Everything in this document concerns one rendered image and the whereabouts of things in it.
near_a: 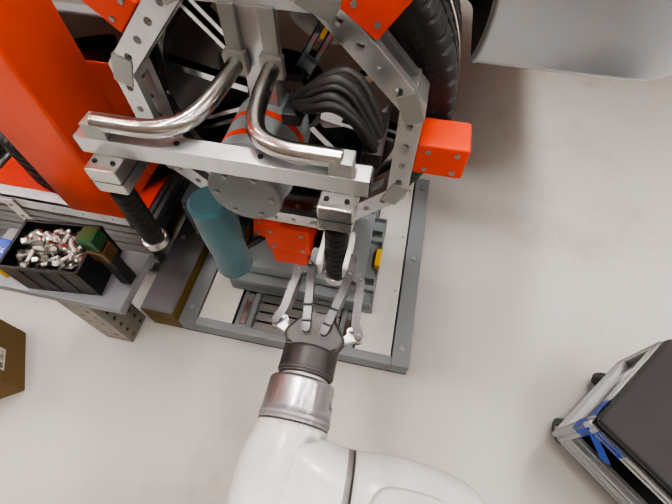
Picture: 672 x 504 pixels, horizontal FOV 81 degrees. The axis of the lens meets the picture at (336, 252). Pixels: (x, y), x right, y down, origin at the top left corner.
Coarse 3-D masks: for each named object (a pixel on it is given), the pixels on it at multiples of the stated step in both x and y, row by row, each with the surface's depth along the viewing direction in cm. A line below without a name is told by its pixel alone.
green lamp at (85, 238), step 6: (84, 228) 86; (90, 228) 86; (96, 228) 86; (78, 234) 85; (84, 234) 85; (90, 234) 85; (96, 234) 85; (102, 234) 87; (78, 240) 84; (84, 240) 84; (90, 240) 84; (96, 240) 85; (102, 240) 87; (84, 246) 86; (90, 246) 85; (96, 246) 86; (102, 246) 88
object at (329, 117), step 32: (192, 0) 66; (192, 32) 84; (320, 32) 66; (160, 64) 75; (192, 64) 77; (288, 64) 72; (192, 96) 88; (224, 128) 96; (320, 128) 84; (352, 128) 81; (384, 160) 84; (320, 192) 97
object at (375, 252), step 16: (384, 224) 150; (368, 256) 142; (368, 272) 139; (240, 288) 141; (256, 288) 138; (272, 288) 135; (304, 288) 135; (320, 288) 135; (336, 288) 135; (368, 288) 133; (352, 304) 133; (368, 304) 130
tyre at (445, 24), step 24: (432, 0) 58; (456, 0) 71; (408, 24) 60; (432, 24) 59; (456, 24) 68; (408, 48) 63; (432, 48) 62; (456, 48) 67; (432, 72) 65; (456, 72) 66; (432, 96) 69; (456, 96) 70
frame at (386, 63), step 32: (160, 0) 57; (224, 0) 54; (256, 0) 53; (288, 0) 52; (320, 0) 51; (128, 32) 61; (160, 32) 61; (352, 32) 54; (128, 64) 66; (384, 64) 57; (128, 96) 72; (160, 96) 76; (416, 96) 60; (416, 128) 65; (384, 192) 80
